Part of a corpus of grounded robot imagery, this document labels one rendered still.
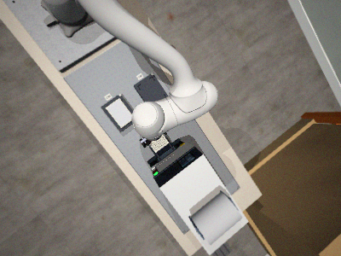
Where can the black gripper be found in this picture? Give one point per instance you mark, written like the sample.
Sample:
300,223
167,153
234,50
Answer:
145,142

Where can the white cylinder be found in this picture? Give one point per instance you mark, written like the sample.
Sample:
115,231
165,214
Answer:
216,217

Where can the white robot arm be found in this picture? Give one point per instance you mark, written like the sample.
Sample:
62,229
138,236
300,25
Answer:
189,98

